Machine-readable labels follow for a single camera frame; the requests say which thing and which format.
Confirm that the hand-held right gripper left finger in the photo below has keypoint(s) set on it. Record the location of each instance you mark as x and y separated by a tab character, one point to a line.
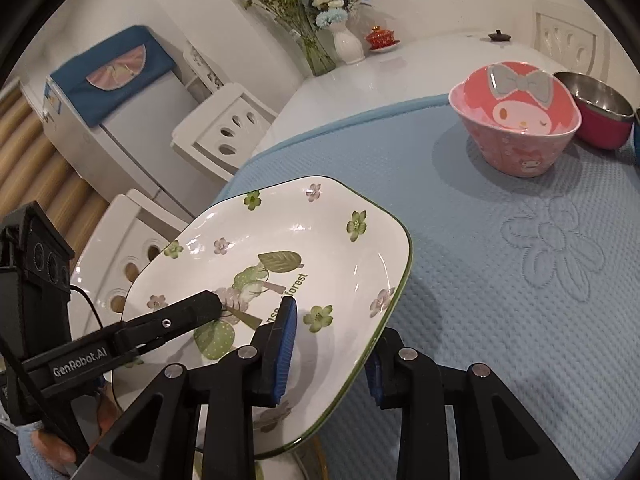
282	350

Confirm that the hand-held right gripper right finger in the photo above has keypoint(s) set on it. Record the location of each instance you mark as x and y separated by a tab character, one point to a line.
375	375

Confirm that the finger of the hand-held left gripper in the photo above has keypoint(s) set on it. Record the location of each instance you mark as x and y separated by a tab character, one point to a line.
170	320

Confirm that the square floral plate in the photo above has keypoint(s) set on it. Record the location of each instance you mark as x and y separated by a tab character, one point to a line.
310	240

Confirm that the round gold-rimmed plate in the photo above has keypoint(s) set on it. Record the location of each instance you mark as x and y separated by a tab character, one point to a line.
280	470

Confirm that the pink cartoon bowl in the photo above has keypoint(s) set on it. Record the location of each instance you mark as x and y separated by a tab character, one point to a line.
505	155

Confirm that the magenta steel bowl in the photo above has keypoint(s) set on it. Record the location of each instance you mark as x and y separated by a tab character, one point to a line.
600	132

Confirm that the person's left forearm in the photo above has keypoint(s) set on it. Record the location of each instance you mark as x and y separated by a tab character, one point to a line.
20	455

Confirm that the person's left hand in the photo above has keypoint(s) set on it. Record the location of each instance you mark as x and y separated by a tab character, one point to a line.
50	447

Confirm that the white dining chair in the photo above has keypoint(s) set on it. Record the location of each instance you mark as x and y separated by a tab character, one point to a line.
595	35
210	115
115	230

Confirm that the light blue table mat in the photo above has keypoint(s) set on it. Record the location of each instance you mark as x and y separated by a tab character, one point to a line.
475	285

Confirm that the beige ribbed curtain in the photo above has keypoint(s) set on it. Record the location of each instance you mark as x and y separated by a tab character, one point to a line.
30	150

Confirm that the white refrigerator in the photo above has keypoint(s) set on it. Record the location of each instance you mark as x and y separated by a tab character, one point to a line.
140	130

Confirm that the blue refrigerator cover cloth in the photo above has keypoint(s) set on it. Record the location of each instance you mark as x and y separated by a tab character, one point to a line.
80	90

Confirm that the white storage rack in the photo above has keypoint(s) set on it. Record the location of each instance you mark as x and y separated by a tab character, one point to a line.
205	67

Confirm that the glass vase with dried flowers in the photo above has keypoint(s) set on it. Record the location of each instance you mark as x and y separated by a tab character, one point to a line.
320	57

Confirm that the white vase with blue flowers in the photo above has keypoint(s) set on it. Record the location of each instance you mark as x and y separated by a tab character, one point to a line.
347	45

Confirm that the red teacup with saucer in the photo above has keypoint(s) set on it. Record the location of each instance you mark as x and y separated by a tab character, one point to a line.
381	39

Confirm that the small dark lid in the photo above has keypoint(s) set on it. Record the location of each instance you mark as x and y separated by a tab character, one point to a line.
499	36

